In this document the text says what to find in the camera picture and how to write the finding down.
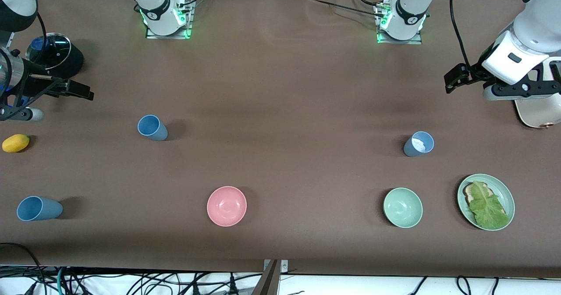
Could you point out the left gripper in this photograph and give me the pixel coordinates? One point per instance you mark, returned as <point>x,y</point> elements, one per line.
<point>474,74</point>

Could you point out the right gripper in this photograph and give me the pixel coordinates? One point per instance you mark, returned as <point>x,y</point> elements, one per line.
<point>31,84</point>

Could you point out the blue plastic cup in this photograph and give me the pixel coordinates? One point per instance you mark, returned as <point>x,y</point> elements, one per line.
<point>412,148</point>
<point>153,128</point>
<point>39,208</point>

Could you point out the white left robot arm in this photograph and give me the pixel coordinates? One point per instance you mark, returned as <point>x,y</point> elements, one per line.
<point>412,10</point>

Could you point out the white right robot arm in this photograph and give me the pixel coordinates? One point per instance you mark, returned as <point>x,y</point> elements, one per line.
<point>155,5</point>

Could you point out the glass lid with blue knob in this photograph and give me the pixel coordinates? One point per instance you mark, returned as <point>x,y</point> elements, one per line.
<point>59,49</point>

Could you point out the yellow lemon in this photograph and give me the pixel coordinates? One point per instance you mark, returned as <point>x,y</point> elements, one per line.
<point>15,143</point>

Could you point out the beige rounded appliance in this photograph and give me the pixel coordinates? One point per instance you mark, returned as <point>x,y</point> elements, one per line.
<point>537,115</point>

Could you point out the toast bread slice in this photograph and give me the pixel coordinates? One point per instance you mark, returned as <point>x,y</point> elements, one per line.
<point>470,192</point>

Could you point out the pale green plate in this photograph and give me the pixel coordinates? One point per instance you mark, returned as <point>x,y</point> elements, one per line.
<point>504,194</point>

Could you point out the green lettuce leaf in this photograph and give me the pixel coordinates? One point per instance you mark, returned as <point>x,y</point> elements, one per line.
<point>488,209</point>

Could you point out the pale green bowl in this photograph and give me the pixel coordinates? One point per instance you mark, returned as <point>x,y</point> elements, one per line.
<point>402,207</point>

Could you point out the pink bowl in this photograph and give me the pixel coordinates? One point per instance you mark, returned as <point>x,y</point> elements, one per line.
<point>226,206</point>

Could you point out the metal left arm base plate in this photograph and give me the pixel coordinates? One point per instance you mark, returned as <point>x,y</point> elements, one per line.
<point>399,42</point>

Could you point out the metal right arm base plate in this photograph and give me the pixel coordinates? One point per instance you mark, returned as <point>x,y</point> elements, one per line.
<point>168,37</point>

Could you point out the small metal table bracket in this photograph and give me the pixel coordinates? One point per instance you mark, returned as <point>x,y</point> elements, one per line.
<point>285,265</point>

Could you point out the dark angled table post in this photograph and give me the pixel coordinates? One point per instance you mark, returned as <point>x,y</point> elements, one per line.
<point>267,284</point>

